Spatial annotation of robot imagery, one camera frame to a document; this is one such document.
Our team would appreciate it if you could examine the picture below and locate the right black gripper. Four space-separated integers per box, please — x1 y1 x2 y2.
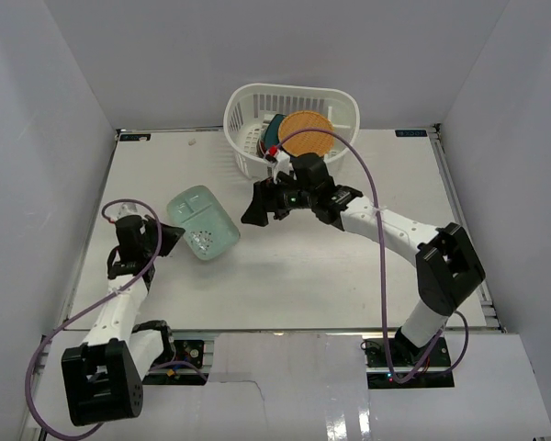
242 171 317 227

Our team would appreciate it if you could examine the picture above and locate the pale green rectangular plate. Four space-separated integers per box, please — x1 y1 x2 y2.
166 185 241 261

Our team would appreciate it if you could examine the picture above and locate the dark teal square plate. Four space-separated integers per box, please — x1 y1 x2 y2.
260 114 286 151

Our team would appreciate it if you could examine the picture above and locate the woven bamboo round plate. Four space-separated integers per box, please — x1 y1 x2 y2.
278 110 335 157

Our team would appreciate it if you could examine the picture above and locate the red rimmed cream plate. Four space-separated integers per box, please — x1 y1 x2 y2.
256 139 271 161

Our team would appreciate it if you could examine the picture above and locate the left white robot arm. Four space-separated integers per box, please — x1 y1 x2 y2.
61 214 185 426

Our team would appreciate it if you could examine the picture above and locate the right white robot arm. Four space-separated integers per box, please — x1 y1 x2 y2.
241 153 486 367

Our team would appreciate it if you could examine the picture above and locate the white plastic dish bin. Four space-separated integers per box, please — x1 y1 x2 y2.
223 83 361 180

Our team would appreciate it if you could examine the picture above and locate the left blue table label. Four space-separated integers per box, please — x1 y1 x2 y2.
118 133 151 142

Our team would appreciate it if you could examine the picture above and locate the blue table label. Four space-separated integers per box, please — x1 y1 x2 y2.
118 133 151 142
395 130 428 138

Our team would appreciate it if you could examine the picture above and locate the right blue table label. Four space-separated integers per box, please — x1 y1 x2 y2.
395 130 428 138

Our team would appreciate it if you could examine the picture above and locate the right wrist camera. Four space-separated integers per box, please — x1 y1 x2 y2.
264 146 292 183

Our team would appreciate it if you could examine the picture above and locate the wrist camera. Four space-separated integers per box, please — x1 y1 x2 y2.
264 146 292 183
112 202 140 221

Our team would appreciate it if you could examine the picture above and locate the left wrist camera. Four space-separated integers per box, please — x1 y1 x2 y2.
112 202 140 221

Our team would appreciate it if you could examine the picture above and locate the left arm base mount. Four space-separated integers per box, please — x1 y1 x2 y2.
143 340 209 386

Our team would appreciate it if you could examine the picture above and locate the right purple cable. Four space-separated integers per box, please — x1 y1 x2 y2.
268 128 470 384

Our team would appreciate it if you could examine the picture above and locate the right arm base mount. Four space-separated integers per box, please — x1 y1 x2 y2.
359 334 455 390

